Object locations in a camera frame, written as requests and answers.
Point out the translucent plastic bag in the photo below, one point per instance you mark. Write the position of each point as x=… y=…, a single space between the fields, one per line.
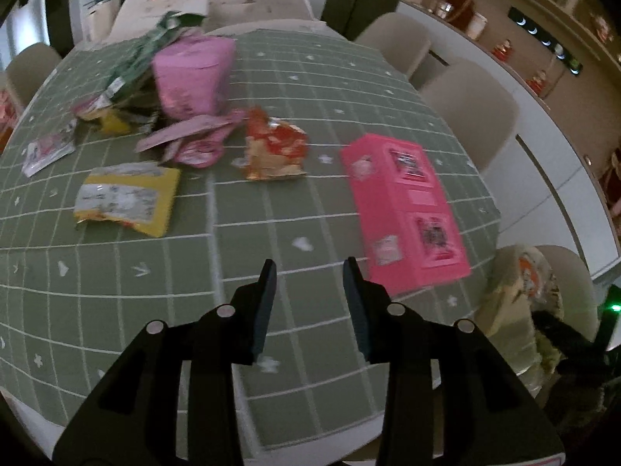
x=521 y=296

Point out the red figurine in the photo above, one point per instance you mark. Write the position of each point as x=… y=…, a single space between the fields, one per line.
x=538 y=83
x=503 y=51

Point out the black strip with lights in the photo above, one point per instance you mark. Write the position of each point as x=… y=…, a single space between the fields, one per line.
x=546 y=39

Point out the light pink wrapper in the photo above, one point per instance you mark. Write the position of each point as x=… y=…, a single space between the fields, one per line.
x=189 y=128

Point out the white sideboard cabinet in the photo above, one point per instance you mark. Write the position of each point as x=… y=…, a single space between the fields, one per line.
x=558 y=165

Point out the bright pink box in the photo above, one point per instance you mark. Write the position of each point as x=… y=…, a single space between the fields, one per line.
x=405 y=204

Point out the yellow snack bag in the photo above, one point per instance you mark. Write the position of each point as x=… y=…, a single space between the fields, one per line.
x=126 y=199

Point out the pink and orange packages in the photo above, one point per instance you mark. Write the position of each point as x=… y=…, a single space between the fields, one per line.
x=7 y=116

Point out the small yellow wrapper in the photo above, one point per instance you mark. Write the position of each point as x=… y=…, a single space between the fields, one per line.
x=114 y=124

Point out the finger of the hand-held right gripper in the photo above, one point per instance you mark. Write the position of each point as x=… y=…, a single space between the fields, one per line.
x=565 y=334

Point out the red gold snack bag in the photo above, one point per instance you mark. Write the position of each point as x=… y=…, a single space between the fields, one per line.
x=274 y=145

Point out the white cup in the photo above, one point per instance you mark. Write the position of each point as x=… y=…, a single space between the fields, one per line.
x=477 y=25

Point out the green snack wrapper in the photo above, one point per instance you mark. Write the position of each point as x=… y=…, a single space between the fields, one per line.
x=145 y=51

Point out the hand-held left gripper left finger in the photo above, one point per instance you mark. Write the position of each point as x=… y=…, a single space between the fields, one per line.
x=262 y=313

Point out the lilac pink carton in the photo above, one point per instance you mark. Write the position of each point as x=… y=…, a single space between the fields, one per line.
x=194 y=75

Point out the pink snack packet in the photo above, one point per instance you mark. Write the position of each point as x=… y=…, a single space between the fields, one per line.
x=199 y=151

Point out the green grid tablecloth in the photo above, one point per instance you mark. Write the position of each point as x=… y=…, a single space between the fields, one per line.
x=301 y=102

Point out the small white pink packet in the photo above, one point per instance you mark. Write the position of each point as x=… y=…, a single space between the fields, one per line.
x=43 y=150

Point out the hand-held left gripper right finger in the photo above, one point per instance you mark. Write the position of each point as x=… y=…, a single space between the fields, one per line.
x=356 y=313

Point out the glass jar with red contents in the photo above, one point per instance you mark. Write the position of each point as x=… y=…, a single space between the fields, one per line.
x=449 y=2

